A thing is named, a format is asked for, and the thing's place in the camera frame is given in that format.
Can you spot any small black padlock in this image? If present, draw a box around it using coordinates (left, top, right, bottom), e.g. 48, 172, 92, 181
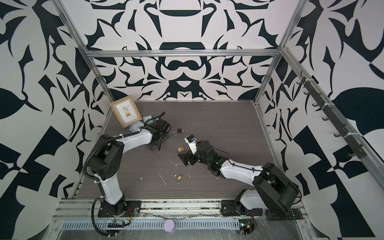
173, 128, 186, 136

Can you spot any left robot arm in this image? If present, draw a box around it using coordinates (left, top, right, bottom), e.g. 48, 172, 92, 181
83, 117, 172, 207

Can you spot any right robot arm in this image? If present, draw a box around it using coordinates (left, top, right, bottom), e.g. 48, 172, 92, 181
178, 141, 301, 215

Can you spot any brass padlock centre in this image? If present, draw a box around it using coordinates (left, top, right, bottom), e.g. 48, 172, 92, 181
178, 145, 185, 153

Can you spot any green square alarm clock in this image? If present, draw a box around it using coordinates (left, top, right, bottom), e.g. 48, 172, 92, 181
143, 115, 152, 123

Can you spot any blue square alarm clock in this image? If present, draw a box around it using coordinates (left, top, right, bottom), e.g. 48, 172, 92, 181
129, 121, 144, 133

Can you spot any purple round lid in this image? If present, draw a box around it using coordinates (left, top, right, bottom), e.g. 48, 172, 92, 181
164, 219, 176, 233

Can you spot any right circuit board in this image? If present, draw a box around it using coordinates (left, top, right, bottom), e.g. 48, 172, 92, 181
239, 219, 257, 236

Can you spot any circuit board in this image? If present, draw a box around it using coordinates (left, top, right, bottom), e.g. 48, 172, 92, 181
239, 219, 257, 236
108, 218, 131, 228

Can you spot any left circuit board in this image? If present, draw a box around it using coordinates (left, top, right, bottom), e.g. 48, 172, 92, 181
108, 218, 131, 228

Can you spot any black remote control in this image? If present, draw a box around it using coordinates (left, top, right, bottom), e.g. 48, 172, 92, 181
266, 209, 304, 221

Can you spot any black coat hook rack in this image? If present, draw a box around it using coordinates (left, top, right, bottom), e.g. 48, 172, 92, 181
298, 77, 367, 159

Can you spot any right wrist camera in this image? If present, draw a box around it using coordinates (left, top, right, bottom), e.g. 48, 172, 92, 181
185, 135, 198, 155

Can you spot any wooden picture frame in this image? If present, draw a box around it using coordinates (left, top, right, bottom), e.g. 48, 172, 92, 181
110, 96, 143, 129

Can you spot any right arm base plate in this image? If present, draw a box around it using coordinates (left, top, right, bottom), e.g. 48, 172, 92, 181
220, 200, 263, 217

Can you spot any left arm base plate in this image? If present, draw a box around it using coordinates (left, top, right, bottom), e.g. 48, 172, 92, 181
98, 200, 142, 218

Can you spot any white slotted cable duct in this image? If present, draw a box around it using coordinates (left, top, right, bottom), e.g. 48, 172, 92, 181
62, 219, 240, 230

